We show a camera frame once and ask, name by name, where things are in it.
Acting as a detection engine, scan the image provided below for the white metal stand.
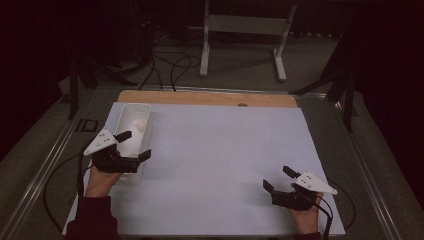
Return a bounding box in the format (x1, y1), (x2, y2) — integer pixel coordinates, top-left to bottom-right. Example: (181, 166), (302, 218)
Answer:
(199, 0), (298, 83)

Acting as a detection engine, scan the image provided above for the left hand-held gripper cable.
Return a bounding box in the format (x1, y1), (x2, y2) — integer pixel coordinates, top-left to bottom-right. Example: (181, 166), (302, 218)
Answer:
(43, 139), (98, 234)

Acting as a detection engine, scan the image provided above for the right hand-held gripper cable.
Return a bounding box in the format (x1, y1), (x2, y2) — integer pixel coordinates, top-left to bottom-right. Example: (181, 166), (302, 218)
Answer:
(295, 179), (356, 240)

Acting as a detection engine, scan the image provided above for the black floor cable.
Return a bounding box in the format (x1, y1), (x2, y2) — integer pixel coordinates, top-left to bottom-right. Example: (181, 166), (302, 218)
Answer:
(138, 33), (165, 92)
(169, 54), (202, 92)

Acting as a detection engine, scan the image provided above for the person's right hand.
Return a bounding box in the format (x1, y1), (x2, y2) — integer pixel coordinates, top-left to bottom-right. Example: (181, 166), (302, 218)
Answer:
(288, 193), (324, 236)

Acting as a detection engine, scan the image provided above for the person's left hand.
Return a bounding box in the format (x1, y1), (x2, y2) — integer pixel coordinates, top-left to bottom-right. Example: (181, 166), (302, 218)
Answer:
(84, 164), (123, 199)

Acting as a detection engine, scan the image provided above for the white plastic bin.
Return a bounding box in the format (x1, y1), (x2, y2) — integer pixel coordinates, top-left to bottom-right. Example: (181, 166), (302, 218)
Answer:
(113, 103), (153, 187)

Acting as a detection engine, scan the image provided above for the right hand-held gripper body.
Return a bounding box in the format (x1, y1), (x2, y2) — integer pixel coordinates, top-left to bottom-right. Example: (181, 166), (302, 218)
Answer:
(271, 171), (338, 212)

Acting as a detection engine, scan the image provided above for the metal floor rail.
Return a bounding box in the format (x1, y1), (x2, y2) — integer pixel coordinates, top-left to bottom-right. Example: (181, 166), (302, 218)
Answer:
(0, 88), (98, 240)
(333, 99), (403, 240)

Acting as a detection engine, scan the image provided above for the black stand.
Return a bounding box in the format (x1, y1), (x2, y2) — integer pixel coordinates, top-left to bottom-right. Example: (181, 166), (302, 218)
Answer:
(68, 53), (138, 120)
(289, 29), (359, 134)

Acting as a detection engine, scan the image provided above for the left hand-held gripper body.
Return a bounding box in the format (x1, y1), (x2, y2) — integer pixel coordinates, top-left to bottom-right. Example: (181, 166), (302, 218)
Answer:
(83, 128), (141, 175)

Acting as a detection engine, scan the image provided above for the white table board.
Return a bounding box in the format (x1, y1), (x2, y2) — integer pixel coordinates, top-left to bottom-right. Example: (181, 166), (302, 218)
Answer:
(62, 102), (346, 238)

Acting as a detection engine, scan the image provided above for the hand-held gripper cable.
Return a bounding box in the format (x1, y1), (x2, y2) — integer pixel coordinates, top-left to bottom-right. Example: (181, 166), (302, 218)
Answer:
(43, 139), (98, 234)
(295, 179), (356, 240)

